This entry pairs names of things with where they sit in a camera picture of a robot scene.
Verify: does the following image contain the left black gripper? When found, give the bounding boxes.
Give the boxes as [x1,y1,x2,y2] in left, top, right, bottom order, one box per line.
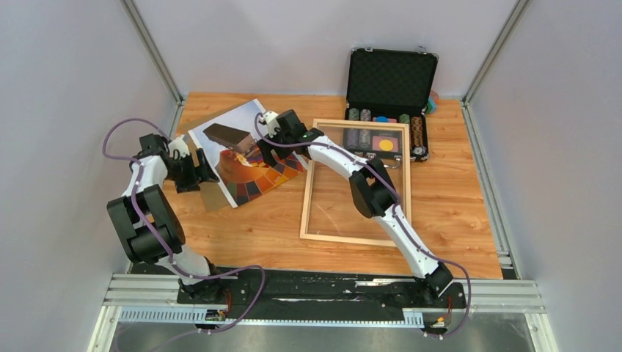
[164,149,219,194]

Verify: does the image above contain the colourful balloon photo print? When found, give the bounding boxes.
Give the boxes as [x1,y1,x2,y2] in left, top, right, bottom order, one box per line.
[188,99,307,208]

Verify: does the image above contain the light wooden picture frame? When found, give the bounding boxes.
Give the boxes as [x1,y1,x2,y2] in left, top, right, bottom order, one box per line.
[299,118,413,249]

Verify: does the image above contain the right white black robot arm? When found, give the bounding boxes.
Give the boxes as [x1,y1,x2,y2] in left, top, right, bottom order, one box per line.
[254,109,453,307]

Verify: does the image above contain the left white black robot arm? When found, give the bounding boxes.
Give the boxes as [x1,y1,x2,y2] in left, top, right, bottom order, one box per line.
[106,134,225,303]

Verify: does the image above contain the brown cardboard backing board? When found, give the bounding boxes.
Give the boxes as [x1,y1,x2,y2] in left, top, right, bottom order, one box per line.
[175,102,254,213]

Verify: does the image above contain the red playing card deck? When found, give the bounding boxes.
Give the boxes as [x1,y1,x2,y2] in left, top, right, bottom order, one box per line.
[370,130,401,153]

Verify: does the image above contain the yellow dealer button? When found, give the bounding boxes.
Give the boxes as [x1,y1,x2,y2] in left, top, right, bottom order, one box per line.
[378,139,394,151]

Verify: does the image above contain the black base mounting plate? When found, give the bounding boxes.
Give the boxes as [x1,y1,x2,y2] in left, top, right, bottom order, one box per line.
[177,269,467,321]

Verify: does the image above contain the black poker chip case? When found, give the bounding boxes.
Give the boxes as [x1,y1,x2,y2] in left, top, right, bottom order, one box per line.
[344,48,439,162]

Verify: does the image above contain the green chip stack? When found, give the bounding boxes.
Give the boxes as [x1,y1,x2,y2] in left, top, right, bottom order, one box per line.
[398,114,410,124]

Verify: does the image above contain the blue orange chip stack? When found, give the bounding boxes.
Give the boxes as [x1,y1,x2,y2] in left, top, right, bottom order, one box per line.
[410,117,428,160]

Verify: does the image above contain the colourful objects behind case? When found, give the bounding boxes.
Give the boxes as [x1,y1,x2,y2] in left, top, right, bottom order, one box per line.
[425,90,440,114]

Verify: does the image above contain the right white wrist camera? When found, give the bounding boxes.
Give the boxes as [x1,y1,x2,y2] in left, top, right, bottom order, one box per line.
[258,111,279,137]

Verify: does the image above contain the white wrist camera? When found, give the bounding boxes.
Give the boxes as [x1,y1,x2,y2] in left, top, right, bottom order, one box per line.
[258,111,279,137]
[168,134,190,160]

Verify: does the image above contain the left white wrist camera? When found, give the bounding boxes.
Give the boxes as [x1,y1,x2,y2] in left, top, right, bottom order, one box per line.
[168,134,190,160]

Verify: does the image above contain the grey slotted cable duct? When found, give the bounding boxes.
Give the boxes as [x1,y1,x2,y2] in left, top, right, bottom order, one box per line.
[118,307,425,327]

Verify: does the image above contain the aluminium front rail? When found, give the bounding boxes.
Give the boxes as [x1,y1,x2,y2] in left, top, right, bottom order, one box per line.
[103,271,546,314]

